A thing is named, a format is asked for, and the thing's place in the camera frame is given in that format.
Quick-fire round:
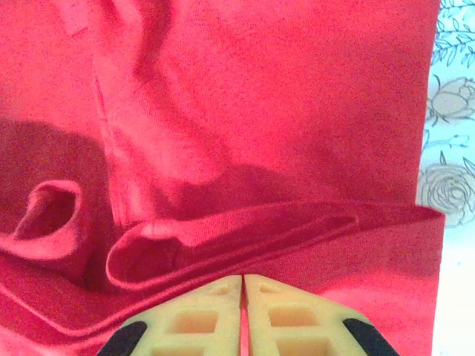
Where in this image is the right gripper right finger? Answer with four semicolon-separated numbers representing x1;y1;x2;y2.
243;273;401;356

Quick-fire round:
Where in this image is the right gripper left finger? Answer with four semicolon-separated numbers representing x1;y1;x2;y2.
96;273;245;356

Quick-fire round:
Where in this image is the red printed t-shirt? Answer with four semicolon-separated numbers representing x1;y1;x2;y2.
0;0;445;356

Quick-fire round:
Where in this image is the floral tablecloth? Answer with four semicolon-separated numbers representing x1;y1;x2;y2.
417;0;475;356

